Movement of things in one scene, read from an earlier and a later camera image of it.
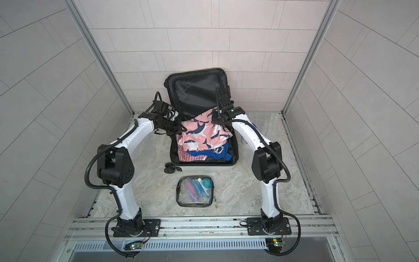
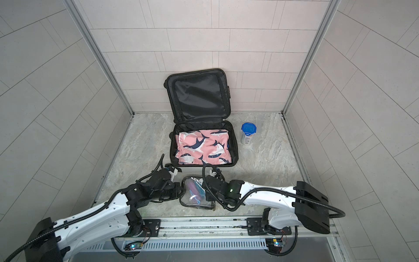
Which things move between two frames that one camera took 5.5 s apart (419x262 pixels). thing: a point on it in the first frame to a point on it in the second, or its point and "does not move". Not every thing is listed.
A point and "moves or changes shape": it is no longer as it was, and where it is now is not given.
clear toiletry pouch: x=195 y=191 does not move
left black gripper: x=177 y=128 to x=177 y=186
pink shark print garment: x=201 y=133 moves or changes shape
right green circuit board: x=275 y=245 does not move
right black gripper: x=215 y=119 to x=208 y=195
